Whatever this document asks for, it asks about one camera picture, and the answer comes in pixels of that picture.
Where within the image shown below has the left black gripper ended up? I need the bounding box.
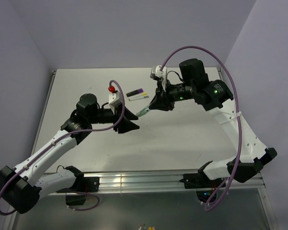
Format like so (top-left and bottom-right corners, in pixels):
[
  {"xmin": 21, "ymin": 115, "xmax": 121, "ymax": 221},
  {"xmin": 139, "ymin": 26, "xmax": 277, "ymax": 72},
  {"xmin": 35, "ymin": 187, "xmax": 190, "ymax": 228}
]
[{"xmin": 87, "ymin": 103, "xmax": 139, "ymax": 133}]

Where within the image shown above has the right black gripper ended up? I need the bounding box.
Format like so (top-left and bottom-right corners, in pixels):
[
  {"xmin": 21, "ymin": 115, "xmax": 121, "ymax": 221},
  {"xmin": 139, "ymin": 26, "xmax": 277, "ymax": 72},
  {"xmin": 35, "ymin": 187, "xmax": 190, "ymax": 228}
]
[{"xmin": 149, "ymin": 78, "xmax": 195, "ymax": 111}]

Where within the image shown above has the white grey-tip pen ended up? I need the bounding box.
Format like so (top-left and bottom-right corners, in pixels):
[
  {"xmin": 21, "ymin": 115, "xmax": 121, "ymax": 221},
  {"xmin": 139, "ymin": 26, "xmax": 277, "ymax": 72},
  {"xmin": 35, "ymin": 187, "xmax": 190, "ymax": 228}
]
[{"xmin": 129, "ymin": 97, "xmax": 144, "ymax": 101}]

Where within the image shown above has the green translucent marker pen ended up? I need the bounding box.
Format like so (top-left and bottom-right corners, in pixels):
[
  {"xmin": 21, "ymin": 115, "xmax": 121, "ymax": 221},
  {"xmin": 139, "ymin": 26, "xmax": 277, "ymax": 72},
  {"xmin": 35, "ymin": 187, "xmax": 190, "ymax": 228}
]
[{"xmin": 136, "ymin": 106, "xmax": 150, "ymax": 117}]

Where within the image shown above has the black purple marker pen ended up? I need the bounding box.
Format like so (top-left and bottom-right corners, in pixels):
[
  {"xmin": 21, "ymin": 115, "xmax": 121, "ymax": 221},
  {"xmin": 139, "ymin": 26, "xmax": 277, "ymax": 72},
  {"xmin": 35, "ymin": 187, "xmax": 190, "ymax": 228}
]
[{"xmin": 126, "ymin": 90, "xmax": 138, "ymax": 97}]

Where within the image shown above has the white yellow-tip pen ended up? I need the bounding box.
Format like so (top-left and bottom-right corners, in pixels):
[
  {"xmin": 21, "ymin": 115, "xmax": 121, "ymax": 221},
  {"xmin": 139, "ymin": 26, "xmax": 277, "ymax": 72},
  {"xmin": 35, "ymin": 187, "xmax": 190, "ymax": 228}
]
[{"xmin": 128, "ymin": 93, "xmax": 143, "ymax": 100}]

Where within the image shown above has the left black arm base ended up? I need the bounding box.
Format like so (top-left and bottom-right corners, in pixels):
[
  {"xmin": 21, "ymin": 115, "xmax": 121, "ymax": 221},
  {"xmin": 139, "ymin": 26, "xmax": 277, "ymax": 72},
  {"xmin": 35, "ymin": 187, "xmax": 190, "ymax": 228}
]
[{"xmin": 56, "ymin": 177, "xmax": 100, "ymax": 211}]

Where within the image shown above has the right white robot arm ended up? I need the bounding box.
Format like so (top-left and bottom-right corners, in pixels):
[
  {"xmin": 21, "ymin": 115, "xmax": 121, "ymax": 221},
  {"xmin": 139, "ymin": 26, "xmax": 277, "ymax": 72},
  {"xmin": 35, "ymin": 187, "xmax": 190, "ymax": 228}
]
[{"xmin": 149, "ymin": 58, "xmax": 277, "ymax": 187}]

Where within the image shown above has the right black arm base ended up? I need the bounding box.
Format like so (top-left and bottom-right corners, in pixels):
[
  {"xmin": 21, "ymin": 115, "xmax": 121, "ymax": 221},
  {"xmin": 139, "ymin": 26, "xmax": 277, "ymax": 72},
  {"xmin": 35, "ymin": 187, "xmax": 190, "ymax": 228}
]
[{"xmin": 179, "ymin": 173, "xmax": 224, "ymax": 203}]

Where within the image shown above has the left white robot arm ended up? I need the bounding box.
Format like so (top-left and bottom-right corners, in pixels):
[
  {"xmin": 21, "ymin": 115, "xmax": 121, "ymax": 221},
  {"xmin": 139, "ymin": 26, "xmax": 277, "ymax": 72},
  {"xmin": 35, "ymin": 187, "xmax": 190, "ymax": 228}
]
[{"xmin": 0, "ymin": 92, "xmax": 140, "ymax": 216}]

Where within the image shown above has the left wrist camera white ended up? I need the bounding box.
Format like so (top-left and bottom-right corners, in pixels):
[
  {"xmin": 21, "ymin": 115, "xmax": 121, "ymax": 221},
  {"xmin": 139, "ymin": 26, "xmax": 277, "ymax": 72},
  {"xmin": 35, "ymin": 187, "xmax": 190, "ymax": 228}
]
[{"xmin": 108, "ymin": 92, "xmax": 123, "ymax": 110}]

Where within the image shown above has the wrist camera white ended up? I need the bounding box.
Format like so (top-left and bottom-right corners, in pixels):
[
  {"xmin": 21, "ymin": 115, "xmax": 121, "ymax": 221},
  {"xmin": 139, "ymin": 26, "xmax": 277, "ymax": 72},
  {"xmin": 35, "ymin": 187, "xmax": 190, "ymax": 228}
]
[
  {"xmin": 108, "ymin": 92, "xmax": 123, "ymax": 110},
  {"xmin": 150, "ymin": 65, "xmax": 167, "ymax": 91}
]

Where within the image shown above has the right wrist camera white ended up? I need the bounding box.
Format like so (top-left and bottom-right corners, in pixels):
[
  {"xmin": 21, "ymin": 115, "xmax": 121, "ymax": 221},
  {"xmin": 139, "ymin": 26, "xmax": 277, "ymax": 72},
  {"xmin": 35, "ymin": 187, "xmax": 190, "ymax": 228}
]
[{"xmin": 150, "ymin": 65, "xmax": 167, "ymax": 91}]

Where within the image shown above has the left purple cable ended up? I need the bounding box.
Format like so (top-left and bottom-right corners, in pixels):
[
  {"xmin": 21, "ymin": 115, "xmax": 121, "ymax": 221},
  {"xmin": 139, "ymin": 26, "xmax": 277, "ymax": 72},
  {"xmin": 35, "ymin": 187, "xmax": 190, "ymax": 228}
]
[{"xmin": 0, "ymin": 80, "xmax": 125, "ymax": 215}]

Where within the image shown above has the purple cable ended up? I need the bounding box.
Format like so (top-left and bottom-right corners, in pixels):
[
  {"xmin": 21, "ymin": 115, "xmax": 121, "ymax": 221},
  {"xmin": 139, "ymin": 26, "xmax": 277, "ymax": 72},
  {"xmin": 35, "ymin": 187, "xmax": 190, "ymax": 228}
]
[
  {"xmin": 159, "ymin": 46, "xmax": 243, "ymax": 212},
  {"xmin": 0, "ymin": 80, "xmax": 125, "ymax": 215}
]

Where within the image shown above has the aluminium rail frame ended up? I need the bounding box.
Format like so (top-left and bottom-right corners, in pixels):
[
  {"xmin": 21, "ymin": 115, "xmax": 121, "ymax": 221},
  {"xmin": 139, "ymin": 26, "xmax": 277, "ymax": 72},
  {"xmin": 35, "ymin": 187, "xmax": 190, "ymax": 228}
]
[{"xmin": 2, "ymin": 68, "xmax": 279, "ymax": 230}]

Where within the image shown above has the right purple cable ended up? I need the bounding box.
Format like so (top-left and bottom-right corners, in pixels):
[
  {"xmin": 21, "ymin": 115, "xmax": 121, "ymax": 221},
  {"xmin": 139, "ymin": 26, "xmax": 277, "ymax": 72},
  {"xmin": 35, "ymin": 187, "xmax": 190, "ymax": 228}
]
[{"xmin": 159, "ymin": 46, "xmax": 243, "ymax": 212}]

